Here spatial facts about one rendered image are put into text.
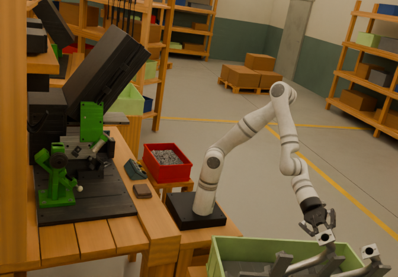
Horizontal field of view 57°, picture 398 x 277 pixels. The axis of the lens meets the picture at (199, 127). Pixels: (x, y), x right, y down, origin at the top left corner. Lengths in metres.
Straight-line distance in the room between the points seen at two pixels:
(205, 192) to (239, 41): 10.28
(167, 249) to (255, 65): 7.03
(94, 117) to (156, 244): 0.74
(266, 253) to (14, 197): 1.01
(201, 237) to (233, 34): 10.27
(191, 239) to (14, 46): 1.07
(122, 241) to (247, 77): 6.56
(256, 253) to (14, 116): 1.09
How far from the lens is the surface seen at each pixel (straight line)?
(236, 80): 7.83
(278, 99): 1.54
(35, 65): 1.52
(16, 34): 1.20
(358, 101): 7.63
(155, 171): 2.22
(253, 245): 1.65
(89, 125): 1.98
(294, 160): 1.47
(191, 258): 1.78
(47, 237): 1.65
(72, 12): 5.45
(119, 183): 1.97
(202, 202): 1.76
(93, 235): 1.64
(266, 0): 12.04
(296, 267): 1.45
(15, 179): 1.35
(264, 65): 8.54
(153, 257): 1.68
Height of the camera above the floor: 1.88
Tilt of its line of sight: 20 degrees down
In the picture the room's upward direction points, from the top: 10 degrees clockwise
